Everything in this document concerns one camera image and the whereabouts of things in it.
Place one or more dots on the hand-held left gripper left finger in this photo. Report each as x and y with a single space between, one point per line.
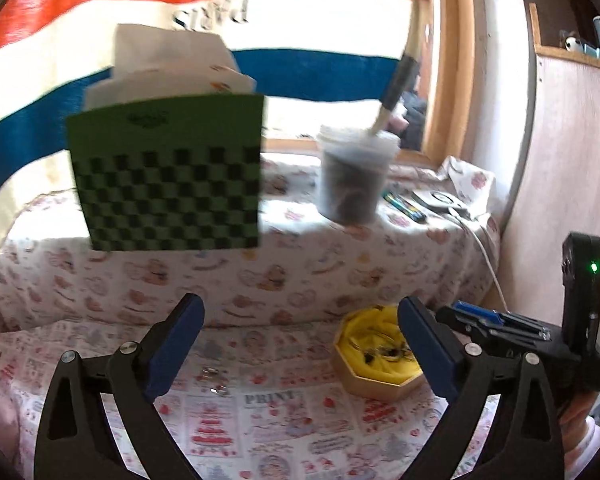
177 345

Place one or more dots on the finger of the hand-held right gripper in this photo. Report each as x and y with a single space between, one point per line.
480 312
455 322

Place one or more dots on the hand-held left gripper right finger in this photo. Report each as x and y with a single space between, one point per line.
427 350

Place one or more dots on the octagonal cardboard jewelry box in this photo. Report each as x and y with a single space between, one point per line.
375 385

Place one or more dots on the yellow cloth lining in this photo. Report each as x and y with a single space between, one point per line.
360 330

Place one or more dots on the person's right forearm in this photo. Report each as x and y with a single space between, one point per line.
587 452

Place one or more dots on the person's right hand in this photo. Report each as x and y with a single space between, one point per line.
577 410

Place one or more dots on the white round charger device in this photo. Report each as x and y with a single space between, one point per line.
440 201

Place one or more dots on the green pen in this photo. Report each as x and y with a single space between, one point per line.
405 206

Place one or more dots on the bear print cloth cover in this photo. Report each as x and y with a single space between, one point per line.
280 270

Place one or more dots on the pink cartoon print tablecloth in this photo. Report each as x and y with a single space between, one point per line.
280 435

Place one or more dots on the green checkered paper bag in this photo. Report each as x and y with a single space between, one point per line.
170 185

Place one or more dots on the wooden cabinet panel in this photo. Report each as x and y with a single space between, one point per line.
560 160

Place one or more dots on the translucent plastic bucket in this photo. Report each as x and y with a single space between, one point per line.
355 180

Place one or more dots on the small panda figurine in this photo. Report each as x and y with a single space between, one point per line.
572 42

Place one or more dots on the white tissue paper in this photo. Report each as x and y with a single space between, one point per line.
170 60

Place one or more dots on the striped orange blue white towel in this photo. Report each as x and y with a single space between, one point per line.
80 60

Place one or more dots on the wooden window frame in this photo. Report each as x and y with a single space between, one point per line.
452 60

